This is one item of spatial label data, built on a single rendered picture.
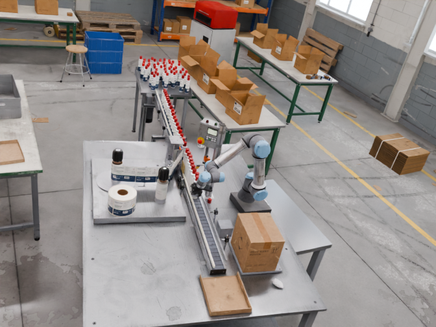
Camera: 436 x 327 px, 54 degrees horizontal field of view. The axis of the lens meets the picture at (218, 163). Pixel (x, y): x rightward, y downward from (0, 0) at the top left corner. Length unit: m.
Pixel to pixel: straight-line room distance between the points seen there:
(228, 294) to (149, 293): 0.49
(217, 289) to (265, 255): 0.39
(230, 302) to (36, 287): 1.78
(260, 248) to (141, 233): 0.87
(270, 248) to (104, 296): 1.08
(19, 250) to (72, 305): 0.80
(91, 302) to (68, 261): 1.45
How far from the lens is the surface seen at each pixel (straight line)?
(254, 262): 2.94
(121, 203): 3.12
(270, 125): 5.20
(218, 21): 8.60
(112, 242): 3.07
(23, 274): 4.06
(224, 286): 2.88
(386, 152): 6.98
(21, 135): 4.32
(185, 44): 6.69
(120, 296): 2.74
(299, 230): 3.52
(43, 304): 3.82
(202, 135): 3.33
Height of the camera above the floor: 2.90
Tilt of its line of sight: 31 degrees down
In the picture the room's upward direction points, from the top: 12 degrees clockwise
